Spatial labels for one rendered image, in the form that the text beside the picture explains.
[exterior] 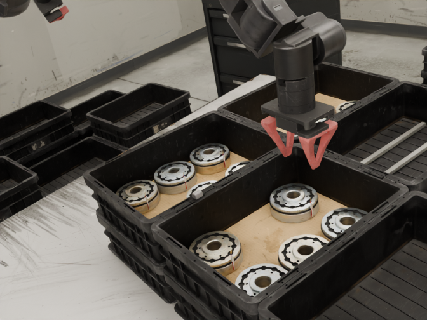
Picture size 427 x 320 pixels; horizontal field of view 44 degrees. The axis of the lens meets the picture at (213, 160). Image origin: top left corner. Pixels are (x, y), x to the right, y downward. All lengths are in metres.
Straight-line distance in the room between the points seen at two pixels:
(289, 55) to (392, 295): 0.45
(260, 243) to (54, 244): 0.61
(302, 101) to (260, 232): 0.39
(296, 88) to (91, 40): 3.74
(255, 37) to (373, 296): 0.48
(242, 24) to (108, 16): 3.75
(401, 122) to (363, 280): 0.60
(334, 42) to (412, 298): 0.44
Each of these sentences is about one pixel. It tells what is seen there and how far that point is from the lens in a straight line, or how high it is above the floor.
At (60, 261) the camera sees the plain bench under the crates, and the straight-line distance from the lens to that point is 1.39.
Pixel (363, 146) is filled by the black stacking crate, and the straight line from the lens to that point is 1.36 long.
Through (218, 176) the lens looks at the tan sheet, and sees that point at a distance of 1.30.
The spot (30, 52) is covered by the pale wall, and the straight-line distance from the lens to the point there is 4.21.
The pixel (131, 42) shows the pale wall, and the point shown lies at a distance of 4.69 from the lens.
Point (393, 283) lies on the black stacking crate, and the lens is 0.98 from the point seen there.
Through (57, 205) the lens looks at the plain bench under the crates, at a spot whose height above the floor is 0.70.
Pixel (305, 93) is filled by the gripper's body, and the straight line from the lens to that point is 0.79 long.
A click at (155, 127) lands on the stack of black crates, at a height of 0.52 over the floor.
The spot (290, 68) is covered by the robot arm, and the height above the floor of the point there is 1.23.
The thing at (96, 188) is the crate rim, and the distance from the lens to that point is 1.18.
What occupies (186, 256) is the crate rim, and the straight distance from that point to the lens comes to 0.91.
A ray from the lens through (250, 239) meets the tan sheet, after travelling 1.08.
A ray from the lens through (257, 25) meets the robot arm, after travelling 0.79.
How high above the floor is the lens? 1.51
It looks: 30 degrees down
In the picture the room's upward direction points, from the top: 11 degrees counter-clockwise
